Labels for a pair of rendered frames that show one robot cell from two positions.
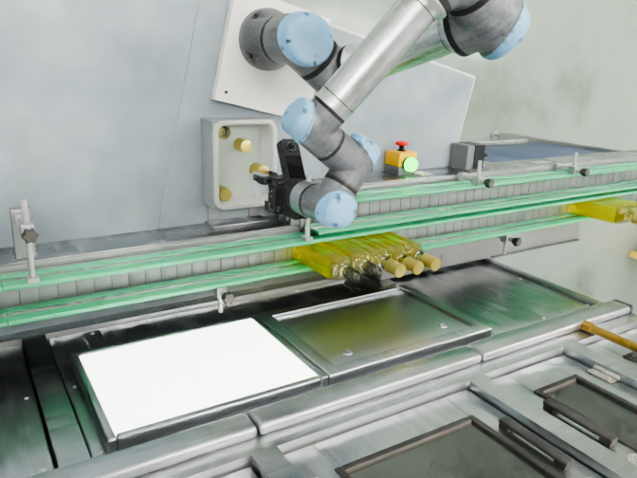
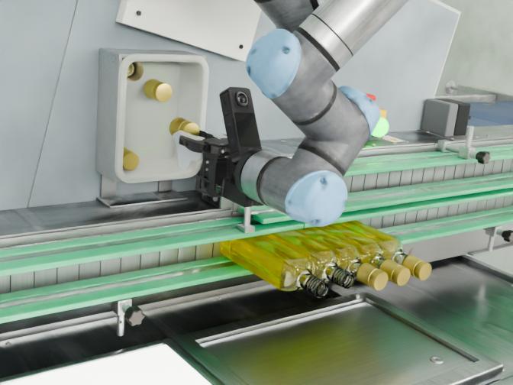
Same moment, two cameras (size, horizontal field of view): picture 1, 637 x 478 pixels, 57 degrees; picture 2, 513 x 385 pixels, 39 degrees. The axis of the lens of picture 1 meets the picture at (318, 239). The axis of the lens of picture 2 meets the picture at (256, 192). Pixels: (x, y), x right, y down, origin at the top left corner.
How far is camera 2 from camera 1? 0.25 m
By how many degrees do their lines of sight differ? 6
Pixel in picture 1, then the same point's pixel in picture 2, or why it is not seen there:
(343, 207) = (330, 195)
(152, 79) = not seen: outside the picture
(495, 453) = not seen: outside the picture
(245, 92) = (166, 14)
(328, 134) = (316, 86)
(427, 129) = (398, 79)
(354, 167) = (346, 137)
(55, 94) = not seen: outside the picture
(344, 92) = (346, 26)
